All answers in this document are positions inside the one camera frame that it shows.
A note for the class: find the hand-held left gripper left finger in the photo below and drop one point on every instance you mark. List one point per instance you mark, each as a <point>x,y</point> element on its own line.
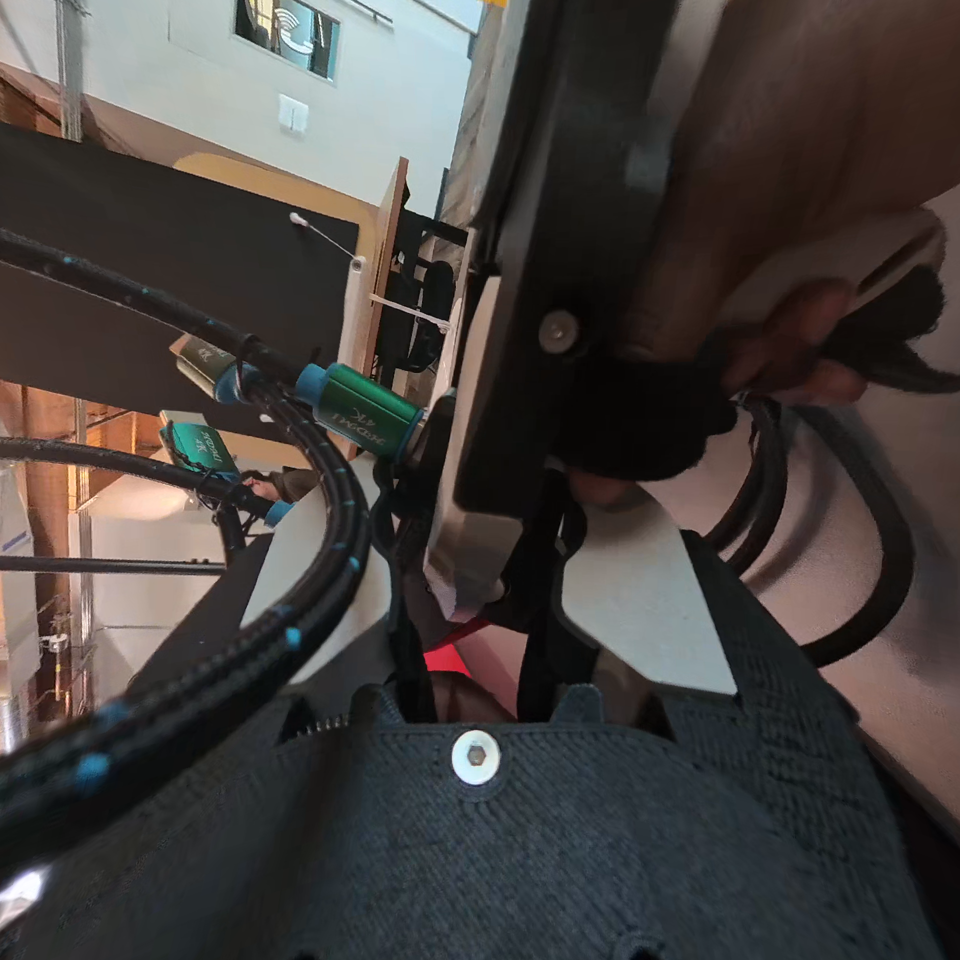
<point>300,562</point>

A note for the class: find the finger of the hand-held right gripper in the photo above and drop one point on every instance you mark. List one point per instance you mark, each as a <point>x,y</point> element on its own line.
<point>480,330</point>

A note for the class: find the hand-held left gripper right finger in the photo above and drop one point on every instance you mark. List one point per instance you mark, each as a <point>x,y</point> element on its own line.
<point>645,600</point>

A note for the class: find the black HDMI switch box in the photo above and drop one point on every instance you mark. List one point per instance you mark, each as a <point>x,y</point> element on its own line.
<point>435,442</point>

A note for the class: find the person's left hand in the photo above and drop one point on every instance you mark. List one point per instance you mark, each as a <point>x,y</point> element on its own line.
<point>465,697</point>

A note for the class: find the person's right hand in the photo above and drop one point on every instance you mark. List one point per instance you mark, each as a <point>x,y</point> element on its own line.
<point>787,112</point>

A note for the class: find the black panel with wooden rim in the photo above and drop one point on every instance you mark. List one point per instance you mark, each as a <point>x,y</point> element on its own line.
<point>150,247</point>

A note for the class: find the white wall plate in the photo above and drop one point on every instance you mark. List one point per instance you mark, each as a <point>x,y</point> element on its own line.
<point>294,116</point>

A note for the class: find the wall poster with phone icon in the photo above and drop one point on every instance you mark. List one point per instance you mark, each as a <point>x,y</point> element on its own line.
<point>289,37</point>

